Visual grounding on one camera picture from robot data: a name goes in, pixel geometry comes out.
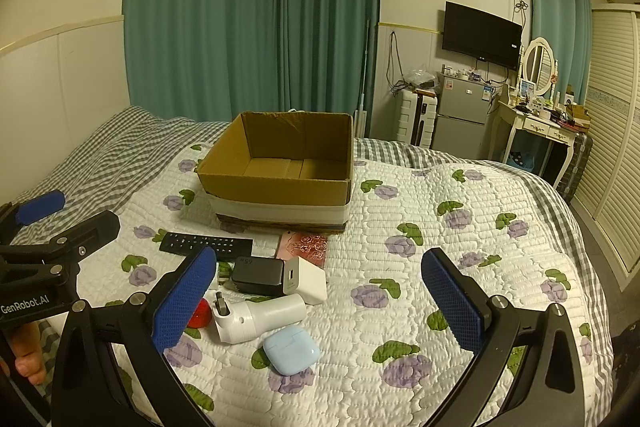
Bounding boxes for white floral quilt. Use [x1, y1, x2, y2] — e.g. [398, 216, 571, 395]
[30, 142, 616, 427]

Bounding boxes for white suitcase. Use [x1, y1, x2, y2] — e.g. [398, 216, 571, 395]
[392, 88, 441, 148]

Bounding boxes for black charger block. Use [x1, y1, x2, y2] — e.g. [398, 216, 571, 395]
[230, 257, 286, 298]

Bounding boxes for wide green curtain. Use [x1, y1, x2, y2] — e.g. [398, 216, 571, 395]
[122, 0, 280, 124]

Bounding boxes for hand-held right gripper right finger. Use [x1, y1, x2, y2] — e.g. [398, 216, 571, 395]
[421, 248, 586, 427]

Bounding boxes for clear plastic bag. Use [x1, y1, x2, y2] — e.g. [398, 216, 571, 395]
[400, 68, 438, 90]

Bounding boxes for white oval mirror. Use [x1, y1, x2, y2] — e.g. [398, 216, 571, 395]
[520, 37, 558, 98]

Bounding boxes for blue plastic basket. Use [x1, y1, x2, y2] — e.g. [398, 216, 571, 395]
[507, 149, 536, 172]

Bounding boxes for white pole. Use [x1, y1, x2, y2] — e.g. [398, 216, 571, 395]
[355, 19, 373, 138]

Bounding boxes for dark checked suitcase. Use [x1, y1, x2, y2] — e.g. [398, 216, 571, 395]
[557, 132, 593, 202]

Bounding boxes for silver fridge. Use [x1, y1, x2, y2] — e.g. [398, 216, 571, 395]
[431, 71, 493, 152]

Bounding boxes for light blue earbud case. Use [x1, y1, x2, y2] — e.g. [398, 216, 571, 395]
[263, 326, 321, 376]

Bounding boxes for narrow light green curtain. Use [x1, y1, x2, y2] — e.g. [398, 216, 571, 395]
[527, 0, 593, 105]

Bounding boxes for white louvered wardrobe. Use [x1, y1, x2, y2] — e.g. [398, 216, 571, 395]
[570, 4, 640, 293]

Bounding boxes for white dressing table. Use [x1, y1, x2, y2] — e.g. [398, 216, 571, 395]
[487, 99, 581, 190]

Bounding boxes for person's left hand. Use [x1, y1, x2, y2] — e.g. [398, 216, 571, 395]
[0, 322, 49, 387]

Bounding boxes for white charger cube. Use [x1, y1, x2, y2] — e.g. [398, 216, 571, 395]
[282, 256, 328, 305]

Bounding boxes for hanging wall cables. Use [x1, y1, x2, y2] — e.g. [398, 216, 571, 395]
[385, 31, 405, 90]

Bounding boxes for black remote control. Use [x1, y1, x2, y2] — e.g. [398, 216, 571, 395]
[159, 231, 254, 264]

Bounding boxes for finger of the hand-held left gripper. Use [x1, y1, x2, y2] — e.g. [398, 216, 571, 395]
[0, 210, 121, 278]
[0, 189, 67, 244]

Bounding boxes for black wall television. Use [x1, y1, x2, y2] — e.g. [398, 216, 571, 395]
[442, 1, 523, 70]

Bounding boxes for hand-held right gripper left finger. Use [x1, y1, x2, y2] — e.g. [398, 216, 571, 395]
[50, 247, 218, 427]

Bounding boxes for brown cardboard box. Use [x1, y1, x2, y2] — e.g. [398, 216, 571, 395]
[196, 111, 355, 235]

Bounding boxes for small red round object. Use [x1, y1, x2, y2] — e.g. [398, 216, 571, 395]
[187, 298, 212, 329]

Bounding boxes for white plug-in device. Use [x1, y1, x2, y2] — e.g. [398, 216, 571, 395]
[212, 291, 307, 344]

